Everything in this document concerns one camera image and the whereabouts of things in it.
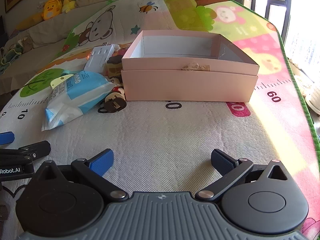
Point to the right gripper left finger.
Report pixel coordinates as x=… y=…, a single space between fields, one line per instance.
x=90 y=172

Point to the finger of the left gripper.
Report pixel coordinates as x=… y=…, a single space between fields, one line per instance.
x=6 y=138
x=36 y=150

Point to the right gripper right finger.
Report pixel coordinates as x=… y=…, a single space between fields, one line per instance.
x=232 y=173

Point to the blue white plastic bag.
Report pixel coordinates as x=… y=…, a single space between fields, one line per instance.
x=75 y=97

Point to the brown round toy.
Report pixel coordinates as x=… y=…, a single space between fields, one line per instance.
x=115 y=101

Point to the white plastic adapter box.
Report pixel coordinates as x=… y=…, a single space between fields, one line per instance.
x=99 y=56

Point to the colourful cartoon play mat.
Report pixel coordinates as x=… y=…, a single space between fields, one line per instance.
x=163 y=145

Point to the beige sofa cover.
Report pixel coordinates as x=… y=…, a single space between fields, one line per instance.
x=42 y=43

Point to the pink cardboard box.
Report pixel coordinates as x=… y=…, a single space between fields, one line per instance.
x=181 y=65

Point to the yellow duck plush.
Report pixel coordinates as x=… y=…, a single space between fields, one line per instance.
x=51 y=9

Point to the small yellow plush toy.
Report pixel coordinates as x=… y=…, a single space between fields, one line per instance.
x=67 y=5

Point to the black window frame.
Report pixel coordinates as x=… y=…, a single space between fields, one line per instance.
x=277 y=10

